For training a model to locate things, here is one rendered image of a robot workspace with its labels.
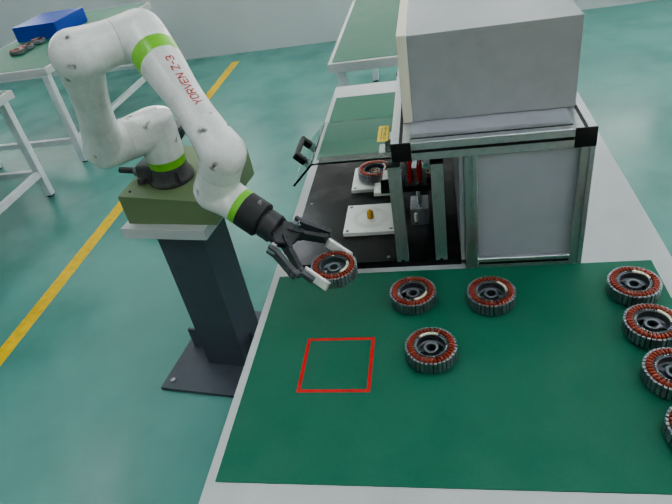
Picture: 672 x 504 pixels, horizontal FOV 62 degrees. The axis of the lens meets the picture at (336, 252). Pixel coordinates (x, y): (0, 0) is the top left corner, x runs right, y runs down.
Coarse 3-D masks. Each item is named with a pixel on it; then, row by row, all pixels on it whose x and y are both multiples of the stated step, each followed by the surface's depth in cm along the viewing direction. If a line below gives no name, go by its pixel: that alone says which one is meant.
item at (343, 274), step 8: (320, 256) 136; (328, 256) 136; (336, 256) 136; (344, 256) 136; (352, 256) 136; (312, 264) 135; (320, 264) 135; (328, 264) 137; (336, 264) 135; (344, 264) 136; (352, 264) 133; (320, 272) 131; (328, 272) 134; (336, 272) 133; (344, 272) 130; (352, 272) 131; (328, 280) 130; (336, 280) 130; (344, 280) 130; (352, 280) 132; (328, 288) 131; (336, 288) 131
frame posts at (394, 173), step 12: (396, 72) 182; (396, 168) 131; (432, 168) 130; (396, 180) 133; (432, 180) 132; (396, 192) 136; (432, 192) 134; (396, 204) 138; (432, 204) 136; (444, 204) 135; (396, 216) 139; (444, 216) 137; (396, 228) 141; (444, 228) 139; (396, 240) 143; (444, 240) 142; (408, 252) 148; (444, 252) 144
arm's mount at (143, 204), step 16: (192, 160) 198; (128, 192) 186; (144, 192) 185; (160, 192) 184; (176, 192) 183; (192, 192) 182; (128, 208) 187; (144, 208) 185; (160, 208) 183; (176, 208) 182; (192, 208) 180; (192, 224) 184; (208, 224) 182
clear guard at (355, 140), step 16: (320, 128) 155; (336, 128) 150; (352, 128) 149; (368, 128) 147; (320, 144) 144; (336, 144) 142; (352, 144) 141; (368, 144) 139; (384, 144) 138; (320, 160) 136; (336, 160) 135; (352, 160) 134; (368, 160) 133
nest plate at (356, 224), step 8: (352, 208) 170; (360, 208) 170; (368, 208) 169; (376, 208) 168; (384, 208) 167; (352, 216) 167; (360, 216) 166; (376, 216) 165; (384, 216) 164; (352, 224) 163; (360, 224) 162; (368, 224) 162; (376, 224) 161; (384, 224) 161; (392, 224) 160; (344, 232) 160; (352, 232) 160; (360, 232) 159; (368, 232) 159; (376, 232) 158; (384, 232) 158; (392, 232) 158
